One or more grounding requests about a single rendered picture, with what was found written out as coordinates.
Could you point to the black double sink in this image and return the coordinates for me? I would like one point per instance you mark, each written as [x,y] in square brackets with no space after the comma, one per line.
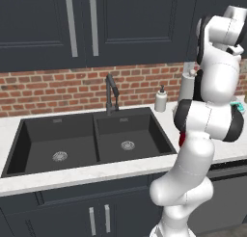
[96,141]

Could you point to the white soap dispenser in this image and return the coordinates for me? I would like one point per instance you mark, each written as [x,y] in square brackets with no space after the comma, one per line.
[160,101]

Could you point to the dark base cupboard door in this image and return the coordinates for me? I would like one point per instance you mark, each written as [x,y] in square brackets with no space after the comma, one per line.
[54,220]
[131,215]

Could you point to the teal object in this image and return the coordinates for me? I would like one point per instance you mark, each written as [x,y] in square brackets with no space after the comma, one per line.
[238,106]

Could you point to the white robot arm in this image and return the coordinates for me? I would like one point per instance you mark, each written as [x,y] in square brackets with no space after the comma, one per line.
[196,170]

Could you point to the red object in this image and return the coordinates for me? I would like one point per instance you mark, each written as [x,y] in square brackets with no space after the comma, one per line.
[182,139]

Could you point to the dark grey dishwasher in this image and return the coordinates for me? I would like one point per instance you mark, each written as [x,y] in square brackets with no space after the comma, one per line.
[225,196]

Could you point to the dark drawer front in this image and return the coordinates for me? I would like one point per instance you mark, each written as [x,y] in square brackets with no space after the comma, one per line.
[96,189]

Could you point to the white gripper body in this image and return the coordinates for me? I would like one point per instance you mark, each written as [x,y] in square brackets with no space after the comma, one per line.
[238,50]

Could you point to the dark wall cupboard door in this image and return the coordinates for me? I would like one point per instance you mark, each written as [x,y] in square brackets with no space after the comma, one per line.
[35,29]
[141,25]
[209,6]

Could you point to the black tap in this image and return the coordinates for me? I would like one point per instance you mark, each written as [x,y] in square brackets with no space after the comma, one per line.
[111,93]

